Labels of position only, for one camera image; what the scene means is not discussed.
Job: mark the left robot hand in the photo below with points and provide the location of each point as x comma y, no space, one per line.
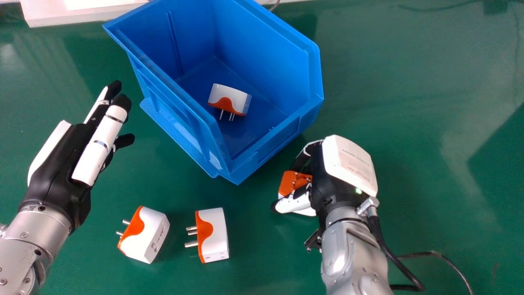
57,172

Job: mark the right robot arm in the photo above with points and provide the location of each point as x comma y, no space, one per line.
350,254

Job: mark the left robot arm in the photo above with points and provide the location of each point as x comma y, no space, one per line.
24,246

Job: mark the blue plastic bin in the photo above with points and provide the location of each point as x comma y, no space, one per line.
229,82

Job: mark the white-and-orange plug adapter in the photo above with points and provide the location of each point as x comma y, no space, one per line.
144,234
209,234
291,182
229,100

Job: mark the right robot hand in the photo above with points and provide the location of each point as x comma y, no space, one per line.
348,168

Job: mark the white socket strip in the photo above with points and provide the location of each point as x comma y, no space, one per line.
77,10

